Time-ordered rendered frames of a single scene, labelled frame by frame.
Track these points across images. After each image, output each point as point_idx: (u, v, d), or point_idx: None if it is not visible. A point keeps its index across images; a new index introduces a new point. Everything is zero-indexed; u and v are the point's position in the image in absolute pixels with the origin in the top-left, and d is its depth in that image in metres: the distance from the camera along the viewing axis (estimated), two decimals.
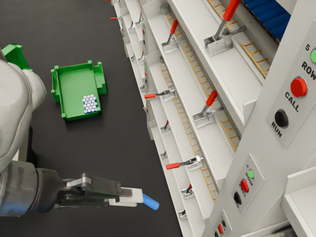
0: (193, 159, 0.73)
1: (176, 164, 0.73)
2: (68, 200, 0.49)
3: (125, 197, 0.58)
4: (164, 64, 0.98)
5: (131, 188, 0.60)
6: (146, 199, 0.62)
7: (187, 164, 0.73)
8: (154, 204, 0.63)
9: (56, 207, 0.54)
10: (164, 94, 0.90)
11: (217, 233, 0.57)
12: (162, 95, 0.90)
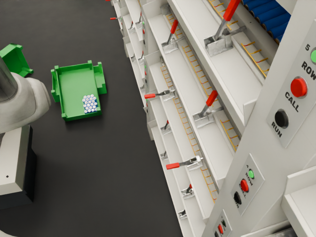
0: (193, 159, 0.73)
1: (176, 164, 0.73)
2: None
3: None
4: (164, 64, 0.98)
5: None
6: None
7: (187, 164, 0.73)
8: None
9: None
10: (164, 94, 0.90)
11: (217, 233, 0.57)
12: (162, 95, 0.90)
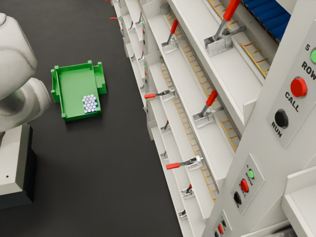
0: (193, 159, 0.73)
1: (176, 164, 0.73)
2: None
3: None
4: (164, 64, 0.98)
5: None
6: None
7: (187, 164, 0.73)
8: None
9: None
10: (164, 94, 0.90)
11: (217, 233, 0.57)
12: (162, 95, 0.90)
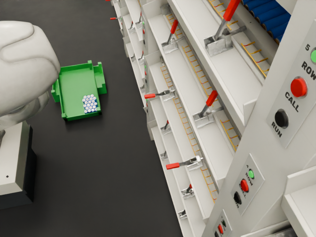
0: (193, 159, 0.73)
1: (176, 164, 0.73)
2: None
3: None
4: (164, 64, 0.98)
5: None
6: None
7: (187, 164, 0.73)
8: None
9: None
10: (164, 94, 0.90)
11: (217, 233, 0.57)
12: (162, 95, 0.90)
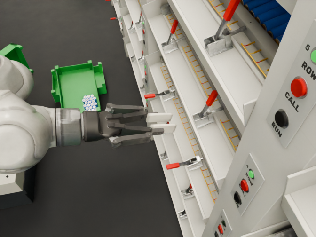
0: (193, 159, 0.73)
1: (176, 164, 0.73)
2: (109, 115, 0.67)
3: (155, 114, 0.73)
4: (164, 64, 0.98)
5: (160, 120, 0.75)
6: None
7: (187, 164, 0.73)
8: None
9: (114, 139, 0.64)
10: (164, 94, 0.90)
11: (217, 233, 0.57)
12: (162, 95, 0.90)
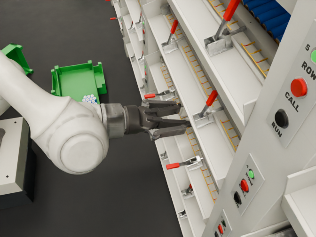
0: (193, 159, 0.73)
1: (176, 164, 0.73)
2: (147, 110, 0.72)
3: None
4: (164, 64, 0.98)
5: None
6: None
7: (187, 164, 0.73)
8: None
9: (154, 131, 0.69)
10: (164, 94, 0.90)
11: (217, 233, 0.57)
12: (162, 95, 0.90)
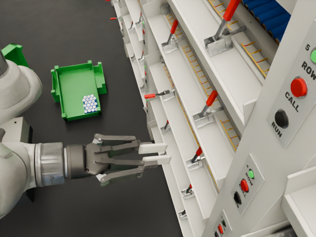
0: None
1: (200, 152, 0.71)
2: None
3: (151, 163, 0.65)
4: None
5: (161, 157, 0.64)
6: None
7: (194, 160, 0.73)
8: None
9: (96, 143, 0.66)
10: (164, 94, 0.90)
11: (217, 233, 0.57)
12: (162, 95, 0.90)
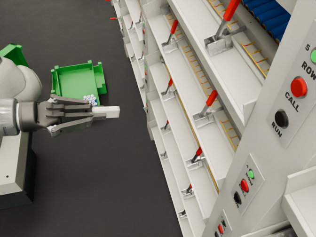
0: None
1: (200, 152, 0.71)
2: None
3: (101, 116, 0.71)
4: None
5: (109, 110, 0.70)
6: None
7: (194, 160, 0.73)
8: None
9: (52, 103, 0.71)
10: (167, 92, 0.90)
11: (217, 233, 0.57)
12: (168, 91, 0.89)
